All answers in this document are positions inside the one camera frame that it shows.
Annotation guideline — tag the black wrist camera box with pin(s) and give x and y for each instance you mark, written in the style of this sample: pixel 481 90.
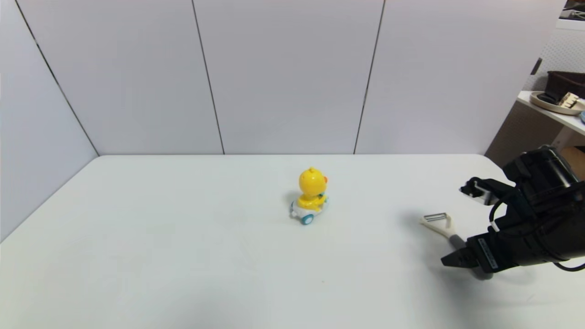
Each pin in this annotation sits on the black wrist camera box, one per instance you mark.
pixel 482 189

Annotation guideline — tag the cream slotted block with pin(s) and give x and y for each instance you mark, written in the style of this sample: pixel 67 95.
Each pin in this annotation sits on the cream slotted block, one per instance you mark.
pixel 569 100

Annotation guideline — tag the white side table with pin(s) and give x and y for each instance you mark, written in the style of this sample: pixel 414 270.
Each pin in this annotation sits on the white side table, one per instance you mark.
pixel 548 112

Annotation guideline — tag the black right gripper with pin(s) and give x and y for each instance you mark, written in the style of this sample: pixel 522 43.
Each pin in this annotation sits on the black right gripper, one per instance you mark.
pixel 534 237

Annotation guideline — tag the yellow duck toy car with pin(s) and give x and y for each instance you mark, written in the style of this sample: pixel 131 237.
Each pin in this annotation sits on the yellow duck toy car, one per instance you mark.
pixel 311 183

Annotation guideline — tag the black wall bracket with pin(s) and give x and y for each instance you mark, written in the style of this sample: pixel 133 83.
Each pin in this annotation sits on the black wall bracket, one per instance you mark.
pixel 535 66

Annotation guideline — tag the dark brown basket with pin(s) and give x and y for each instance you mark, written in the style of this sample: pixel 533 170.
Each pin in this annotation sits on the dark brown basket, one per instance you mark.
pixel 566 81

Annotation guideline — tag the beige round tray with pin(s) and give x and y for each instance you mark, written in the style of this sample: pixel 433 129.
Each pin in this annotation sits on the beige round tray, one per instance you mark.
pixel 548 106

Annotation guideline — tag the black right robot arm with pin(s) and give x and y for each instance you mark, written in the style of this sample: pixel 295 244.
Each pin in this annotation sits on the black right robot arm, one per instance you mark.
pixel 546 171

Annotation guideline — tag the black item on tray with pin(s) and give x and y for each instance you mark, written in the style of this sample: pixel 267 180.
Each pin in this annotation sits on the black item on tray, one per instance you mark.
pixel 547 97

